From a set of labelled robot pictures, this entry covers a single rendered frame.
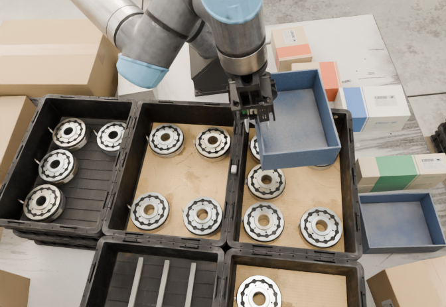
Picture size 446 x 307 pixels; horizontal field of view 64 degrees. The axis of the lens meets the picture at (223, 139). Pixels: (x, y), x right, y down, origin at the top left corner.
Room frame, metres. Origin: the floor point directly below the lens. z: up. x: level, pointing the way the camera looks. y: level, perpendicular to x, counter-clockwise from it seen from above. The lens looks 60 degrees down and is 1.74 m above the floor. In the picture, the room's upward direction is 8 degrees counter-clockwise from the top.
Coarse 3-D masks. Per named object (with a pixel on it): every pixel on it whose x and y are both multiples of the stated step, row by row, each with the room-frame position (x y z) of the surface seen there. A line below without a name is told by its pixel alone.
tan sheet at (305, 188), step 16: (336, 160) 0.42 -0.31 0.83; (288, 176) 0.39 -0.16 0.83; (304, 176) 0.38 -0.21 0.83; (320, 176) 0.38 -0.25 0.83; (336, 176) 0.37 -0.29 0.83; (288, 192) 0.34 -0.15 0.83; (304, 192) 0.34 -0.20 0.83; (320, 192) 0.33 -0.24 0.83; (336, 192) 0.32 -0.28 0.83; (288, 208) 0.30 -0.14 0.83; (304, 208) 0.29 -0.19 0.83; (336, 208) 0.28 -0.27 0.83; (240, 224) 0.28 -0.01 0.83; (288, 224) 0.26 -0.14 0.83; (320, 224) 0.25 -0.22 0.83; (240, 240) 0.24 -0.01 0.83; (288, 240) 0.22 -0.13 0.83
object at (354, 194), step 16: (336, 112) 0.51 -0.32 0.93; (240, 128) 0.51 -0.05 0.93; (352, 128) 0.46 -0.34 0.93; (240, 144) 0.46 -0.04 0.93; (352, 144) 0.41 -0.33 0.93; (240, 160) 0.41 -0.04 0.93; (352, 160) 0.36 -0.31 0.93; (352, 176) 0.33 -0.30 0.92; (352, 192) 0.28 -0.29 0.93; (352, 208) 0.24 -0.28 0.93; (320, 256) 0.15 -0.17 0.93; (336, 256) 0.15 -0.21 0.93; (352, 256) 0.14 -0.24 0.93
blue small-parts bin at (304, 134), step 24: (288, 72) 0.50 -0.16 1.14; (312, 72) 0.50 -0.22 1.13; (288, 96) 0.48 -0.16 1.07; (312, 96) 0.48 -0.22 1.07; (288, 120) 0.42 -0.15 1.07; (312, 120) 0.41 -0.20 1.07; (264, 144) 0.37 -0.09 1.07; (288, 144) 0.36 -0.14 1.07; (312, 144) 0.35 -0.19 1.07; (336, 144) 0.32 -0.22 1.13; (264, 168) 0.31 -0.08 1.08
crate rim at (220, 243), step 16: (128, 144) 0.51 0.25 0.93; (112, 192) 0.37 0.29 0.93; (112, 208) 0.33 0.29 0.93; (224, 208) 0.29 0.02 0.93; (224, 224) 0.25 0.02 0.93; (160, 240) 0.24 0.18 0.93; (176, 240) 0.23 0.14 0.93; (192, 240) 0.23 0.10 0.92; (208, 240) 0.22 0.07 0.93; (224, 240) 0.21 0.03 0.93
